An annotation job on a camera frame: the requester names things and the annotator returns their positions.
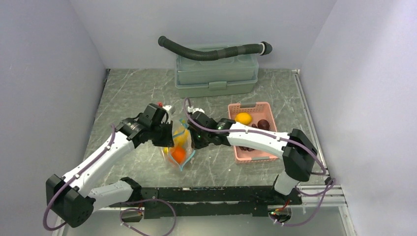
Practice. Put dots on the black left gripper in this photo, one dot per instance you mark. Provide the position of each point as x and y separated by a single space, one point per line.
168 141

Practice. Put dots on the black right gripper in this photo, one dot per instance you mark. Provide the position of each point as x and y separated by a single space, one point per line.
196 144

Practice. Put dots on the yellow bell pepper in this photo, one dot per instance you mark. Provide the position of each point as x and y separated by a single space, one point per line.
180 137

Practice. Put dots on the orange fruit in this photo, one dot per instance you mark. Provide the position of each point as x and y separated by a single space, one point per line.
178 154

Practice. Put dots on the clear zip top bag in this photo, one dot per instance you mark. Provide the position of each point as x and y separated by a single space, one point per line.
190 152

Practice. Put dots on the yellow mango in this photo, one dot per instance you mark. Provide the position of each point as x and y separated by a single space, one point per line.
243 118

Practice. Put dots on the dark red grape bunch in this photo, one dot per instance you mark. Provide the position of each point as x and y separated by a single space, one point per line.
246 148

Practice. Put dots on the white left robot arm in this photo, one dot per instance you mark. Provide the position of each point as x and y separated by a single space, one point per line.
74 197

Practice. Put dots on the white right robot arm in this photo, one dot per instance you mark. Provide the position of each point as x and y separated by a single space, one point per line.
295 149

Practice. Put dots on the dark red plum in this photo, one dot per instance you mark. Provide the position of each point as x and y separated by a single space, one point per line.
263 125

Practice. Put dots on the green plastic storage box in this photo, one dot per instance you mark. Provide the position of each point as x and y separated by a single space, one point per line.
235 75

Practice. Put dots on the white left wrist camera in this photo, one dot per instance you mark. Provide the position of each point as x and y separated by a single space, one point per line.
170 109

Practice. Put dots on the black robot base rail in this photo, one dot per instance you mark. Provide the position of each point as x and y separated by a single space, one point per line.
210 201

